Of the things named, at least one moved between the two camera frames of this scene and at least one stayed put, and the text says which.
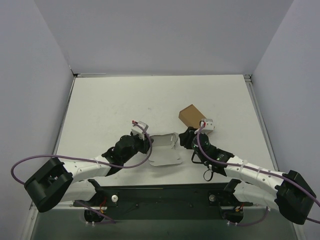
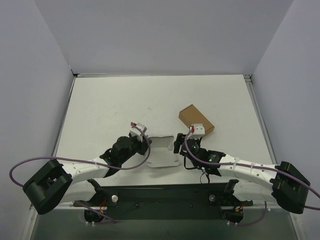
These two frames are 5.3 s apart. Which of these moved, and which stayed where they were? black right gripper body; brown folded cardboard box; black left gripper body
Moved: black right gripper body
Stayed: brown folded cardboard box; black left gripper body
